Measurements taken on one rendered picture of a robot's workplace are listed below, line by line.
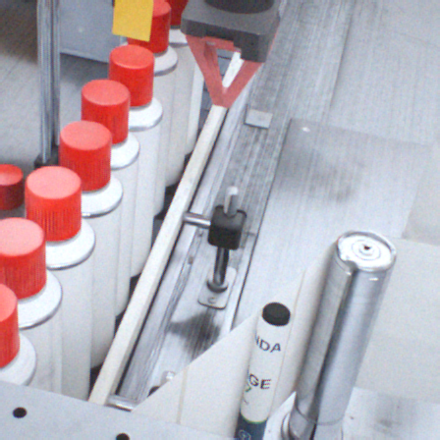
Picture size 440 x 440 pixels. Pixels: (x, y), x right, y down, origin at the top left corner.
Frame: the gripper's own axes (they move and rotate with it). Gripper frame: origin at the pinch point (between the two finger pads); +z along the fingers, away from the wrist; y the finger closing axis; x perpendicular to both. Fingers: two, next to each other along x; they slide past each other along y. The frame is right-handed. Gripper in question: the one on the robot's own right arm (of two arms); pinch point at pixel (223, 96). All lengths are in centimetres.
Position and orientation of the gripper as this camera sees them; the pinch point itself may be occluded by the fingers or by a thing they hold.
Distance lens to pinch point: 76.0
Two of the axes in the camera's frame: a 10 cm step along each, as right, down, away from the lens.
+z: -1.2, 7.5, 6.5
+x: -9.7, -2.2, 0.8
